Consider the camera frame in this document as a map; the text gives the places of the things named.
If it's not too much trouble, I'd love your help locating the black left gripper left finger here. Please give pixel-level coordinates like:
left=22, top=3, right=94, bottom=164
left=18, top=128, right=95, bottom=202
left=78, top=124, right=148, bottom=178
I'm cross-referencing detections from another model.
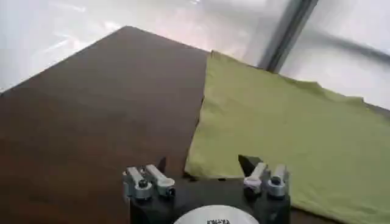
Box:
left=122, top=156, right=177, bottom=201

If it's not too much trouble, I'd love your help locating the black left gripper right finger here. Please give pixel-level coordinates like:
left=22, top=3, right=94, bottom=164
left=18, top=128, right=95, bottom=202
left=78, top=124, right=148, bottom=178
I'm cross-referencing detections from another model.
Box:
left=238, top=154, right=289, bottom=199

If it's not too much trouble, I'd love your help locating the green shirt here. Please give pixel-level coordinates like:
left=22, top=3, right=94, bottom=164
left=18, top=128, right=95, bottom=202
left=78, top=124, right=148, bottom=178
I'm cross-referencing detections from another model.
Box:
left=184, top=50, right=390, bottom=224

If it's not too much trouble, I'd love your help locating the grey upright window post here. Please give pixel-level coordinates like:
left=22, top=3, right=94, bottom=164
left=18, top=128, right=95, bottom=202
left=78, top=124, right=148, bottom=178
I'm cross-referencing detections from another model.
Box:
left=258, top=0, right=319, bottom=74

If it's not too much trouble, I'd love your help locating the dark curved rail behind window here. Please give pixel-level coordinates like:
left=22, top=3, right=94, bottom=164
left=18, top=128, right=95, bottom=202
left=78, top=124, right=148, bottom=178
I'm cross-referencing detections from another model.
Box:
left=304, top=29, right=390, bottom=63

